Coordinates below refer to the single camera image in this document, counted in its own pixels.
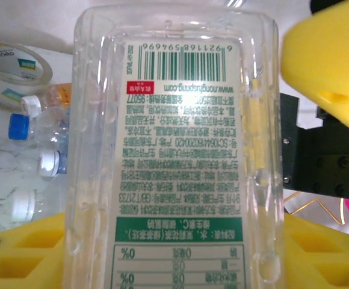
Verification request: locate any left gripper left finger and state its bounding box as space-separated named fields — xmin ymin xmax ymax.
xmin=0 ymin=210 xmax=69 ymax=289

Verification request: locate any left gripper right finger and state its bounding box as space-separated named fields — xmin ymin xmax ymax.
xmin=282 ymin=214 xmax=349 ymax=289

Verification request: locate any crushed clear plastic bottle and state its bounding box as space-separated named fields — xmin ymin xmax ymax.
xmin=10 ymin=188 xmax=70 ymax=225

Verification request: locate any clear bottle white cap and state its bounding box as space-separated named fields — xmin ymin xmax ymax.
xmin=38 ymin=149 xmax=70 ymax=178

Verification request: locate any clear bottle blue cap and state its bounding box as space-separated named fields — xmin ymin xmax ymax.
xmin=8 ymin=110 xmax=72 ymax=142

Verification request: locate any small bottle red orange label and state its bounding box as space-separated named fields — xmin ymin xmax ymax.
xmin=20 ymin=83 xmax=73 ymax=119

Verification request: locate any large clear square tea bottle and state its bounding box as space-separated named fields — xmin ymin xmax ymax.
xmin=64 ymin=4 xmax=285 ymax=289

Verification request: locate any clear adhesive tape roll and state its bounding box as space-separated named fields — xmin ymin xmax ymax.
xmin=0 ymin=37 xmax=54 ymax=105

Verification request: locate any gold wire photo holder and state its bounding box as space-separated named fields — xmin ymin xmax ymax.
xmin=284 ymin=191 xmax=348 ymax=226

